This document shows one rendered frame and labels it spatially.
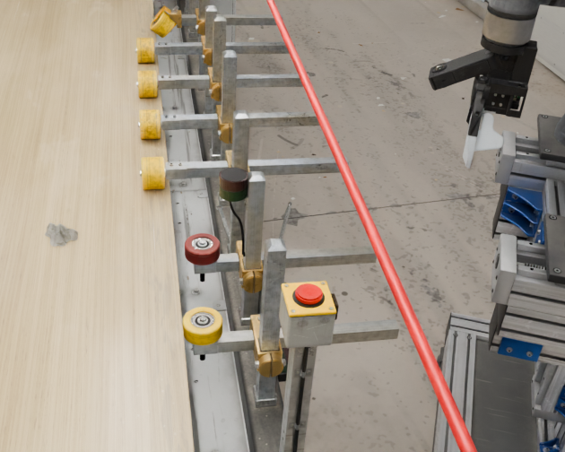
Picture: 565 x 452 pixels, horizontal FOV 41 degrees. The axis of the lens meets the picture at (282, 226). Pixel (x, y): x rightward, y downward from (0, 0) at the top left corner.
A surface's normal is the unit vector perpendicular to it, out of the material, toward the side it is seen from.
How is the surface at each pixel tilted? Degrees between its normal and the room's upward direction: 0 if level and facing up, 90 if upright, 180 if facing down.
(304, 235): 0
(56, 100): 0
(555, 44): 91
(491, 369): 0
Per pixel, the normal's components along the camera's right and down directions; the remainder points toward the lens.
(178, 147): 0.07, -0.81
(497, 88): -0.24, 0.56
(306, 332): 0.17, 0.59
